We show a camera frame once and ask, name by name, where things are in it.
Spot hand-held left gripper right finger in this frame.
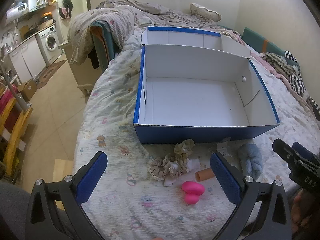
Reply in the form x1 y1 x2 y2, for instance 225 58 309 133
210 151 293 240

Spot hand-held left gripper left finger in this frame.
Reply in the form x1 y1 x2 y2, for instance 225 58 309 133
25 151 108 240

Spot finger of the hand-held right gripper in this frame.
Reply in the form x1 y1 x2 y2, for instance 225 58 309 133
292 142 320 167
272 138 300 170

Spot orange foam tube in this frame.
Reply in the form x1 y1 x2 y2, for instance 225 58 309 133
196 169 213 182

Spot lace trimmed beige scrunchie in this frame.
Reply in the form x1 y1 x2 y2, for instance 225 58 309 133
164 155 190 178

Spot olive beige scrunchie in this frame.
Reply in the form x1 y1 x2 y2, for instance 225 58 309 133
174 139 195 155

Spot tan scrunchie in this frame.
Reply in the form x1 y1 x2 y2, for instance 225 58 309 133
149 157 168 180

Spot blue cardboard box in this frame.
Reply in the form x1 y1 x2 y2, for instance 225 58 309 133
132 26 280 145

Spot person's right hand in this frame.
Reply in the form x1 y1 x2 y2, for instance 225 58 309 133
290 189 320 240

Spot light wooden board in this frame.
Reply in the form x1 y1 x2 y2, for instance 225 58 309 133
54 159 75 178

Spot white paper tag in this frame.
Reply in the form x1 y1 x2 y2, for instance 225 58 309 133
216 137 232 157

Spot black white striped cloth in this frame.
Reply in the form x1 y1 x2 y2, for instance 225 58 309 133
284 50 307 97

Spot yellow wooden rack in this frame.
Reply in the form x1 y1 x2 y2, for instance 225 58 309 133
0 82 34 180

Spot crochet blanket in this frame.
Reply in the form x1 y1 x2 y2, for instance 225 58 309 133
265 52 300 68

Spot pink blanket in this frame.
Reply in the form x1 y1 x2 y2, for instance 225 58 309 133
225 29 310 110

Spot beige wooden bed end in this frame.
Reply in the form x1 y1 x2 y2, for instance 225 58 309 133
58 41 100 98

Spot brown doormat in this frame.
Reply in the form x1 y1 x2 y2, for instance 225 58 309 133
36 59 67 89

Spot red bag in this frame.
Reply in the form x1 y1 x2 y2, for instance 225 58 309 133
0 85 19 130

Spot teal headboard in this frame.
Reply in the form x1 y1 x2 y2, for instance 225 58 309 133
217 25 300 63

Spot grey metal pole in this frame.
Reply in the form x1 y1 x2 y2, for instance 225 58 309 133
0 62 27 110

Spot teal cloth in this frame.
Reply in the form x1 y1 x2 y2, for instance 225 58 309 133
90 21 120 70

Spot white kitchen cabinets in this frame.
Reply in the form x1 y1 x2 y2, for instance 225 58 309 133
9 39 48 83

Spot white washing machine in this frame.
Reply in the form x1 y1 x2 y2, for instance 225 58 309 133
36 26 62 64

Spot beige frilled pillow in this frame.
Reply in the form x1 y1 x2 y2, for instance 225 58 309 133
189 3 222 22

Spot beige printed quilt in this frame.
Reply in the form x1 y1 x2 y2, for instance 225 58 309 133
67 0 225 65

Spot dark hanging clothes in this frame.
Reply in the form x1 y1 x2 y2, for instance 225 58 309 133
59 0 73 19

